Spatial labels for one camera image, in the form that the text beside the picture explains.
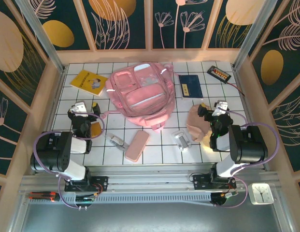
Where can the clear pack with white stapler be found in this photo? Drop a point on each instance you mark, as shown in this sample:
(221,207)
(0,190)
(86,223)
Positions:
(182,141)

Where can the yellow book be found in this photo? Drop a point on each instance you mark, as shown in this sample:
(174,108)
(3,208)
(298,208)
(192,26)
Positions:
(88,82)

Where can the dark blue book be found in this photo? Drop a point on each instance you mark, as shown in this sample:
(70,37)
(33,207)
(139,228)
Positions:
(190,84)

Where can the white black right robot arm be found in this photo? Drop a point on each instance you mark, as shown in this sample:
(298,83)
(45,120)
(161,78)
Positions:
(248,145)

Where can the yellow leather wallet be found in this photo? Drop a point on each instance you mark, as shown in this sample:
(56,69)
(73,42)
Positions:
(97,129)

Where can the aluminium corner post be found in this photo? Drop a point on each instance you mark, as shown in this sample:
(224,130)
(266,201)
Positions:
(251,33)
(43,36)

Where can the black charger with red strip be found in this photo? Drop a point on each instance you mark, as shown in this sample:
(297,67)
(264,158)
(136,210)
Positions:
(218,73)

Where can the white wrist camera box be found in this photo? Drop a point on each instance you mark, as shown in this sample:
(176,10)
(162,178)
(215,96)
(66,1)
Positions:
(79,106)
(222,105)

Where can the aluminium side rail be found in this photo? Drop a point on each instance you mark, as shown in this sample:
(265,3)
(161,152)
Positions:
(57,91)
(247,104)

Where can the pink backpack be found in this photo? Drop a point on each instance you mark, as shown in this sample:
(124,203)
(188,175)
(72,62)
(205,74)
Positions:
(140,96)

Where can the small circuit board green light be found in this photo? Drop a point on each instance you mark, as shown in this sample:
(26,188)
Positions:
(228,195)
(85,198)

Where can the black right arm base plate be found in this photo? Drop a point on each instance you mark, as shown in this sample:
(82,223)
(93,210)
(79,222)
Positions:
(199,181)

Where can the clear pack with small tool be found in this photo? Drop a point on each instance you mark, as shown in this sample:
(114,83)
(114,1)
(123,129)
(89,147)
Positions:
(116,141)

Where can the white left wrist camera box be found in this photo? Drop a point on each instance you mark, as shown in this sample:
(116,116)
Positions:
(79,106)

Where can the orange black utility knife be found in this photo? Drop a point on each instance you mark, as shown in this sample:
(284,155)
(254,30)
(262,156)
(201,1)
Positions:
(43,194)

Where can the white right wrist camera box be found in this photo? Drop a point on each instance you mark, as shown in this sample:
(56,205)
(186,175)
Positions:
(222,105)

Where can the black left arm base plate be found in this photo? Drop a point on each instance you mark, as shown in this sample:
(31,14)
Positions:
(102,181)

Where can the pink pencil case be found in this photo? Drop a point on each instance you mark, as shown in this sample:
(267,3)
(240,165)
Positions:
(137,145)

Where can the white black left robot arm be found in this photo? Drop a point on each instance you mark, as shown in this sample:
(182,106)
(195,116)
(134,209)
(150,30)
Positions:
(50,154)

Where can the white square alarm clock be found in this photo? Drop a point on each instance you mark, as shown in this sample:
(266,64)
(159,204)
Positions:
(261,193)

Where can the aluminium front rail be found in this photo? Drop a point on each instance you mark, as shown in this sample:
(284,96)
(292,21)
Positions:
(149,180)

